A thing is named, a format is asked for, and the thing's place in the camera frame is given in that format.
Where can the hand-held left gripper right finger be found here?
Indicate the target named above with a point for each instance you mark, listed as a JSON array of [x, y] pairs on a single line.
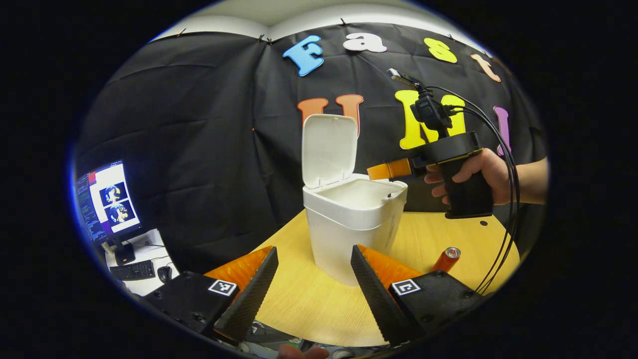
[[379, 299]]

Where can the wooden desktop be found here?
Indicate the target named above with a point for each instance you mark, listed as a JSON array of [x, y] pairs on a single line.
[[309, 299]]

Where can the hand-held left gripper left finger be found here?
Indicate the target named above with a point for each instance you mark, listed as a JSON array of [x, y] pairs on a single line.
[[249, 301]]

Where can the black computer mouse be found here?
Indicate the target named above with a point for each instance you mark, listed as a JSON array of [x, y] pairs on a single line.
[[164, 274]]

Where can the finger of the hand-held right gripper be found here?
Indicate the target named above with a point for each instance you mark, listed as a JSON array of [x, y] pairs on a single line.
[[389, 169]]

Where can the white desktop garbage bin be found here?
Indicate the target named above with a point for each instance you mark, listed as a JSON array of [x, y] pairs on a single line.
[[349, 219]]

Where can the black backdrop cloth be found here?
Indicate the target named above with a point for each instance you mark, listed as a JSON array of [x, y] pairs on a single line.
[[199, 124]]

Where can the red pop can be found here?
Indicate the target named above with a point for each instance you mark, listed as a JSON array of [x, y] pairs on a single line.
[[445, 262]]

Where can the computer monitor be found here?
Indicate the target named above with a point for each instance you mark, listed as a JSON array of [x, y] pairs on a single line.
[[112, 199]]

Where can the black keyboard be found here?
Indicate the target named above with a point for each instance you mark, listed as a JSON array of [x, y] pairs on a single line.
[[132, 270]]

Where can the white side desk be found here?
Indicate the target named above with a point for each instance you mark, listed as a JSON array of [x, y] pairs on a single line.
[[144, 249]]

